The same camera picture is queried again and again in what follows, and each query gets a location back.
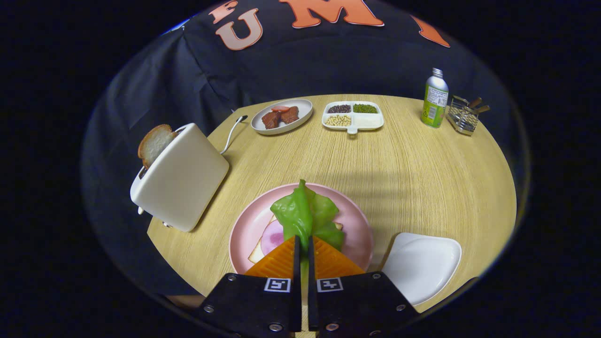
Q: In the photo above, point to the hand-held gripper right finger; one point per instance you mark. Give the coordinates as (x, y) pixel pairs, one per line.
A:
(312, 291)

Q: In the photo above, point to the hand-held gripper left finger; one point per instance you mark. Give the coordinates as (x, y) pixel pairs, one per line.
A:
(297, 291)

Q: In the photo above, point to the green lettuce leaf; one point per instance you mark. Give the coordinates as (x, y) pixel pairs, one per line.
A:
(300, 211)

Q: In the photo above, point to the toasted bread slice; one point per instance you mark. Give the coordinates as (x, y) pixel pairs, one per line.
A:
(155, 143)

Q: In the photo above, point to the white bread slice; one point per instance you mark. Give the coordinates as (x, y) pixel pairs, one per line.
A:
(257, 254)

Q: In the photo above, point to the pink ham slice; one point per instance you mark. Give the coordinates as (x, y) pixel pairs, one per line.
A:
(271, 237)

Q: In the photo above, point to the pink plate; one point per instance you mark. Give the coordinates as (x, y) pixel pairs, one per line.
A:
(357, 225)

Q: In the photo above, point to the white square plate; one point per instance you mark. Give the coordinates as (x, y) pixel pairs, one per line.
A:
(420, 267)

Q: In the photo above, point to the white toaster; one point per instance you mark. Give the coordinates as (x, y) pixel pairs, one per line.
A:
(183, 183)

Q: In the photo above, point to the heap of yellow soybeans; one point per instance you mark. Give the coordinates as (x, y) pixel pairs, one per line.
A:
(338, 120)

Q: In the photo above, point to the brown meat piece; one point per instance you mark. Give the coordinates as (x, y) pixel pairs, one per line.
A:
(290, 115)
(271, 120)

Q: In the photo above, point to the white divided tray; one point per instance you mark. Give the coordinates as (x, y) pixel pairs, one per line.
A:
(368, 122)

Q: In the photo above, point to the round grey plate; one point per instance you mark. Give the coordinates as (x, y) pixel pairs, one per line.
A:
(303, 109)

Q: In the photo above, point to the pink sausage slice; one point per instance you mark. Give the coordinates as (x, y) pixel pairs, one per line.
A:
(280, 108)

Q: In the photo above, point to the heap of dark beans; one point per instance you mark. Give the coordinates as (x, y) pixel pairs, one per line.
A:
(339, 109)

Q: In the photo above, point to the heap of green beans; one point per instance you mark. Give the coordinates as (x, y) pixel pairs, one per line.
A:
(365, 108)

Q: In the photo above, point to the green and silver bottle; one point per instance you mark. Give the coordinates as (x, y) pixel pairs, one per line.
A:
(434, 101)

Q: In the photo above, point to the black backdrop cloth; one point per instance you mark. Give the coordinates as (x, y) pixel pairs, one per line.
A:
(188, 84)

